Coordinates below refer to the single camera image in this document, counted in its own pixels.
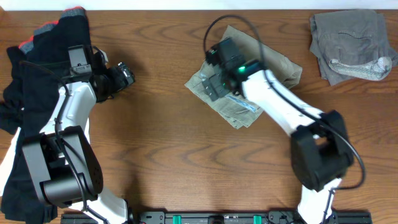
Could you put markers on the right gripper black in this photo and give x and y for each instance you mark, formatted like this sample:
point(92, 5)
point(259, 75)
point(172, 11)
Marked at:
point(214, 82)

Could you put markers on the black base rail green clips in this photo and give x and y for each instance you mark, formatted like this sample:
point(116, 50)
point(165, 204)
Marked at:
point(274, 216)

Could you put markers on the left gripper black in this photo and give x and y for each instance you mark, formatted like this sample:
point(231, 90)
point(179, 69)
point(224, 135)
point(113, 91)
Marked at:
point(119, 82)

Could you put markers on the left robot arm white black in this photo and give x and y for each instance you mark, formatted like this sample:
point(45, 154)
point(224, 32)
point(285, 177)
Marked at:
point(61, 163)

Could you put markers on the white garment under pile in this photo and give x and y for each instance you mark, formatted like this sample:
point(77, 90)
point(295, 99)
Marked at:
point(7, 163)

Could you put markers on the folded grey shorts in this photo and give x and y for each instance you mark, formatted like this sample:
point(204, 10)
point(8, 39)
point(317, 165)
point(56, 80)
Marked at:
point(352, 44)

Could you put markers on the black garment with red-grey trim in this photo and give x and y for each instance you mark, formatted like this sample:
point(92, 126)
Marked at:
point(29, 100)

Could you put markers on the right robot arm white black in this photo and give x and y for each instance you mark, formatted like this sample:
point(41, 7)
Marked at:
point(321, 152)

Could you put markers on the khaki shorts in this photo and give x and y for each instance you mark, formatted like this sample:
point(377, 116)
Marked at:
point(236, 110)

